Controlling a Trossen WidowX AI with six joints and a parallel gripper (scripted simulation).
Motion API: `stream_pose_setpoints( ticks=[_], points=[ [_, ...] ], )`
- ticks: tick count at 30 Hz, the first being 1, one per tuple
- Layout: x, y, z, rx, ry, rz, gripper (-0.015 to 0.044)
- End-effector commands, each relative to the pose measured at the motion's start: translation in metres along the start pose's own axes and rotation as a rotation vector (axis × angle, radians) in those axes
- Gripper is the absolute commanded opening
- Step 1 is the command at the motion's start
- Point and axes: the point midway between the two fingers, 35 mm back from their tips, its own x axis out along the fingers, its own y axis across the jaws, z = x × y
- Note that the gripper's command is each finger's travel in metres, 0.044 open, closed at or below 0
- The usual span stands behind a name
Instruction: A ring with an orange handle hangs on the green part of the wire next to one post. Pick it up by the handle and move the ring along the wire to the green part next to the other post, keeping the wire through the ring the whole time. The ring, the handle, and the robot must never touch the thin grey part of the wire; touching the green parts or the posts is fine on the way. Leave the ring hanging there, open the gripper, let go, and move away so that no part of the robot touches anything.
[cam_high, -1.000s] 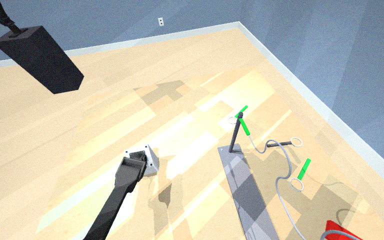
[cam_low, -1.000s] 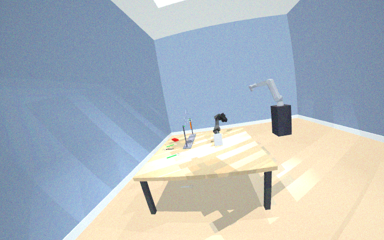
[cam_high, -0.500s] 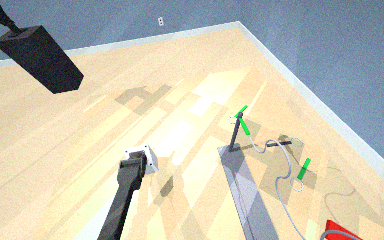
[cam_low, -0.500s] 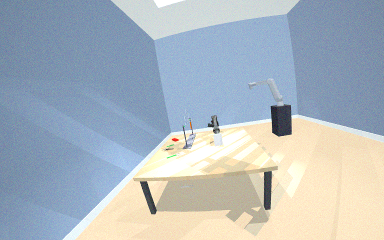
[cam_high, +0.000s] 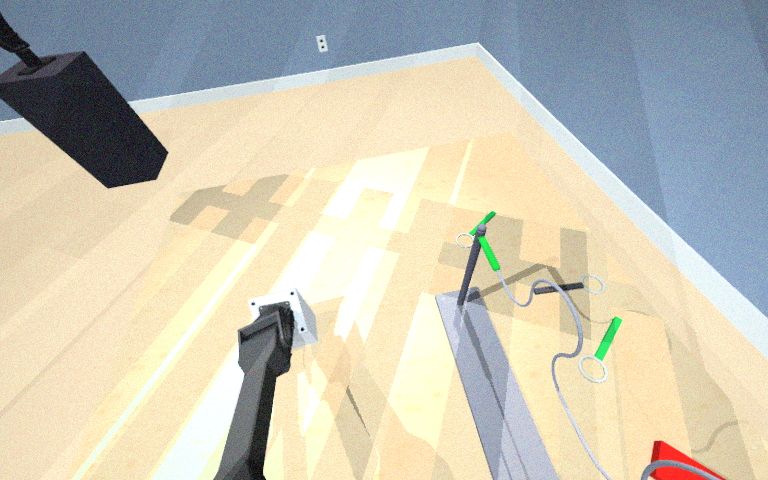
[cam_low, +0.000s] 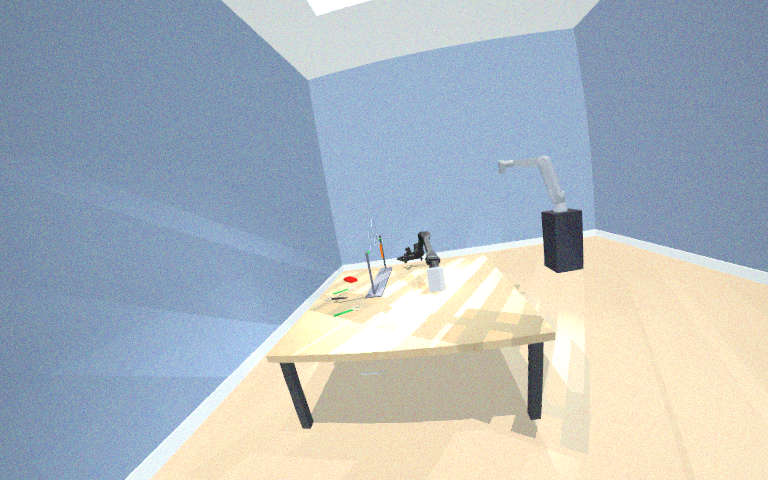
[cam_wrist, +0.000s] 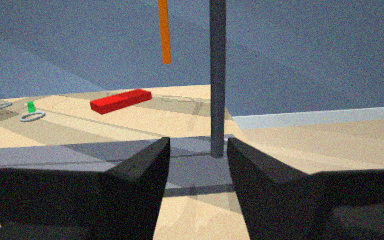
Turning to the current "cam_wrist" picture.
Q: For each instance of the orange handle with white loop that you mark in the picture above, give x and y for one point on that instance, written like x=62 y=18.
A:
x=164 y=29

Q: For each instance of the red rectangular block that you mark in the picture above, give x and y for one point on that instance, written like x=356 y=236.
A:
x=120 y=100

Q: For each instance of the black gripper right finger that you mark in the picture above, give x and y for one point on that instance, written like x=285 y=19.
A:
x=280 y=202

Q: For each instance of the white loop with green handle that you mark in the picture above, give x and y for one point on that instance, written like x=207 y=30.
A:
x=31 y=112

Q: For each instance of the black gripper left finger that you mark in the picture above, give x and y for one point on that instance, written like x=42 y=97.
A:
x=122 y=203

